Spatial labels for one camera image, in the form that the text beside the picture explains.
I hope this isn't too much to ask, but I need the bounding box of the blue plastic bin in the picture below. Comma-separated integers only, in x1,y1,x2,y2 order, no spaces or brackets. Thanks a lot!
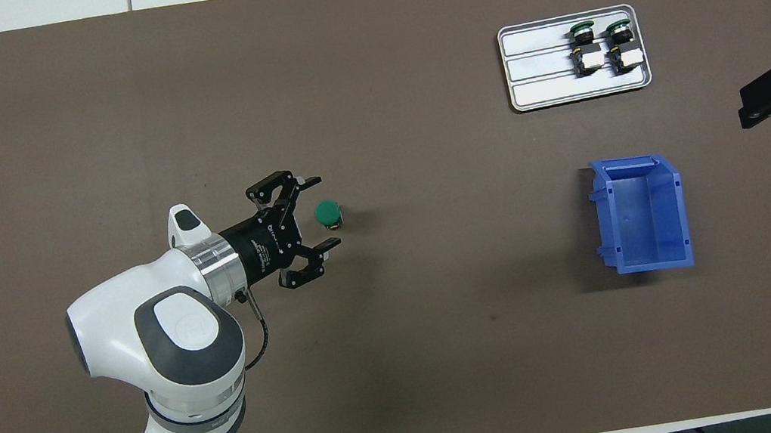
582,147,696,280

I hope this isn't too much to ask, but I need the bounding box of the green push button white block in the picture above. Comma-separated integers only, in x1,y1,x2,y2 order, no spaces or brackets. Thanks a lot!
565,20,605,78
602,16,646,77

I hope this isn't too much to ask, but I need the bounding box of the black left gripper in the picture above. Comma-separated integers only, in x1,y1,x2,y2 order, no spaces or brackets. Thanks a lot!
212,164,348,299

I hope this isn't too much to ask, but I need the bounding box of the green push button grey block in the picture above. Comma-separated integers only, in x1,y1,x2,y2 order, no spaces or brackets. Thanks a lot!
312,197,346,234

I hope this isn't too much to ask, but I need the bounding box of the brown table mat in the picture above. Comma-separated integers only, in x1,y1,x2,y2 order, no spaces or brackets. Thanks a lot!
0,0,771,433

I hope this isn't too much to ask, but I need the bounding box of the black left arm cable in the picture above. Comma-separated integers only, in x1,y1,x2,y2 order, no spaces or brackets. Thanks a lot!
233,288,276,372

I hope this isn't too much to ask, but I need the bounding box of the grey metal tray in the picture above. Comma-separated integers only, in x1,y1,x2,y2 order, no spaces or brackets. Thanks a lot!
495,2,655,115

